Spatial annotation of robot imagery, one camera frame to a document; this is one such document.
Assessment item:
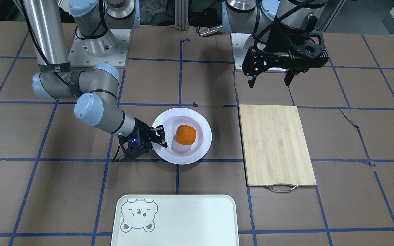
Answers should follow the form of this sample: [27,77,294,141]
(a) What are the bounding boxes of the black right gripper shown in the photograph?
[118,118,168,161]

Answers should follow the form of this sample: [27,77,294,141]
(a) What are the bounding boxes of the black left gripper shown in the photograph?
[242,31,330,88]

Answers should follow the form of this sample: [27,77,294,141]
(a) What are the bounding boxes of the white ribbed plate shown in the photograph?
[152,108,212,165]

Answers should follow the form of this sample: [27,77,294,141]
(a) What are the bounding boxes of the orange fruit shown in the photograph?
[175,125,197,146]

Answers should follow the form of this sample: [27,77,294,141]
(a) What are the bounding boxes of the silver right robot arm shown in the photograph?
[17,0,168,162]

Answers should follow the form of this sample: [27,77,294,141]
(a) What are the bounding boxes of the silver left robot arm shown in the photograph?
[222,0,329,88]

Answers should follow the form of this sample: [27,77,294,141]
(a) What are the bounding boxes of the cream bear tray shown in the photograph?
[111,194,239,246]

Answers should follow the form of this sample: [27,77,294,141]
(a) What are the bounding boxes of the silver metal cylinder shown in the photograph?
[197,25,223,38]

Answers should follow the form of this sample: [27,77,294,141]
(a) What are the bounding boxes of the bamboo cutting board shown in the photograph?
[239,104,316,191]

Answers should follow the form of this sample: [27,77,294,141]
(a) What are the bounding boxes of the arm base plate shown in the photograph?
[230,33,254,72]
[68,29,132,68]

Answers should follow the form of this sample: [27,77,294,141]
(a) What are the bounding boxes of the aluminium frame post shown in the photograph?
[174,0,189,32]

